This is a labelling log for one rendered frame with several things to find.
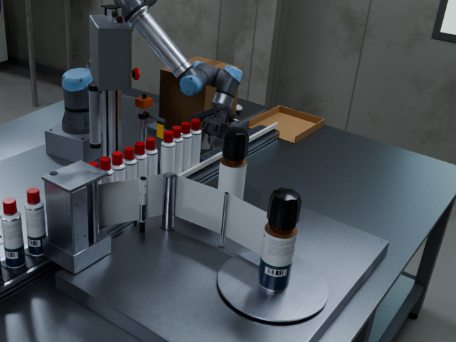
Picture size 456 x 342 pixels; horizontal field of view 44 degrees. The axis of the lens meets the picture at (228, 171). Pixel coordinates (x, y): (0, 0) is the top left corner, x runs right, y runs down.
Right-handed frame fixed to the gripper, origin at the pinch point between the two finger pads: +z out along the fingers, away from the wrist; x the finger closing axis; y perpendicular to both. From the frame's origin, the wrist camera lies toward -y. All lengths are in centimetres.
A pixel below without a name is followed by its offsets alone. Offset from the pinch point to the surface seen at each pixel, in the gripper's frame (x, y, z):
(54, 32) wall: 202, -328, -60
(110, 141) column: -35.4, -12.7, 6.8
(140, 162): -35.3, 2.1, 9.5
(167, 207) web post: -38.7, 20.4, 18.9
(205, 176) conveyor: 2.1, 5.5, 7.6
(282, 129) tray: 63, 1, -25
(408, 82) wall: 229, 6, -102
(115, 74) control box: -57, -1, -13
